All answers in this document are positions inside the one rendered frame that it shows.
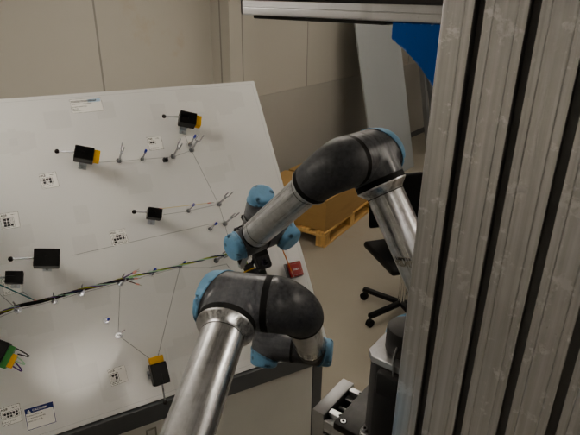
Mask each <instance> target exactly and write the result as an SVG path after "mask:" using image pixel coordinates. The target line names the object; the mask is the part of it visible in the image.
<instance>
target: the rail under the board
mask: <svg viewBox="0 0 580 435"><path fill-rule="evenodd" d="M311 366H314V365H307V364H300V363H293V362H278V363H277V367H275V368H272V369H269V368H260V367H256V368H253V369H249V370H246V371H243V372H241V373H238V374H235V375H234V376H233V380H232V383H231V385H230V391H229V393H228V396H229V395H232V394H236V393H238V392H241V391H243V390H246V389H249V388H252V387H255V386H258V385H261V384H263V383H265V382H268V381H272V380H275V379H278V378H280V377H282V376H285V375H290V374H292V373H294V372H297V371H300V370H302V369H306V368H309V367H311ZM173 398H174V395H172V396H169V397H167V398H166V400H167V404H166V405H164V404H163V401H164V399H161V400H157V401H154V402H151V403H148V404H146V405H143V406H140V407H136V408H133V409H130V410H128V411H126V412H123V413H119V414H116V415H113V416H110V417H108V418H105V419H101V420H98V421H95V422H92V423H90V424H87V425H84V426H80V427H77V428H74V429H72V430H69V431H66V432H62V433H59V434H56V435H119V434H122V433H125V432H128V431H131V430H134V429H136V428H139V427H141V426H145V425H148V424H151V423H153V422H155V421H158V420H161V419H165V418H166V417H167V414H168V411H169V409H170V406H171V404H172V402H173Z"/></svg>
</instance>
